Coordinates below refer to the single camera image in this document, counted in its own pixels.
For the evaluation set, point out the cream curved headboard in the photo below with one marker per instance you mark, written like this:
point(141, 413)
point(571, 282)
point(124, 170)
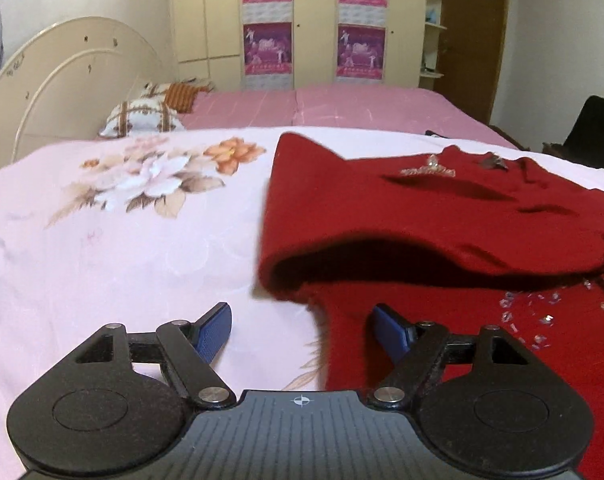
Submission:
point(82, 60)

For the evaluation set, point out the small black object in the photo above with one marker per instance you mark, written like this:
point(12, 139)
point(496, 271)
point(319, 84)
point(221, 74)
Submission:
point(434, 133)

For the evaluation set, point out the red beaded sweater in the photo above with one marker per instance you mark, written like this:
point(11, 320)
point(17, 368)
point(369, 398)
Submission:
point(381, 210)

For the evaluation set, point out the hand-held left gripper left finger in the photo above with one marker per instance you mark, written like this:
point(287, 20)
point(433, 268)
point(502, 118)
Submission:
point(213, 332)

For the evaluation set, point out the pink floral bed sheet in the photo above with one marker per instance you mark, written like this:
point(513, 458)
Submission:
point(132, 260)

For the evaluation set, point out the plain pink bed cover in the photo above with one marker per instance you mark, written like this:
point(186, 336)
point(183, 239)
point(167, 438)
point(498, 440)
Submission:
point(332, 105)

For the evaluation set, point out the black bag on chair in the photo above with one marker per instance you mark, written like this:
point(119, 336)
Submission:
point(594, 130)

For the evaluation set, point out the cream wardrobe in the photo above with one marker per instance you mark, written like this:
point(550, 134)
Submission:
point(212, 20)

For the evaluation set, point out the cream corner shelf unit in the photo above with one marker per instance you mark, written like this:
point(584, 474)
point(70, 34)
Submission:
point(431, 20)

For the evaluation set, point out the orange striped pillow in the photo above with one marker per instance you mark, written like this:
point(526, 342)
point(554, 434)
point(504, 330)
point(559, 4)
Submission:
point(182, 95)

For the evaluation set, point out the brown wooden door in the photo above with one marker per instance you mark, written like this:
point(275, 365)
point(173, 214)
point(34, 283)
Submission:
point(474, 40)

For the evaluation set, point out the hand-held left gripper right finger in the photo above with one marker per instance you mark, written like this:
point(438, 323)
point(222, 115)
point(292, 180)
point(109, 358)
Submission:
point(389, 332)

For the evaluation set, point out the white brown patterned pillow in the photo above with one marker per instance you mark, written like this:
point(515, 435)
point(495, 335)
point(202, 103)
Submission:
point(154, 92)
point(137, 117)

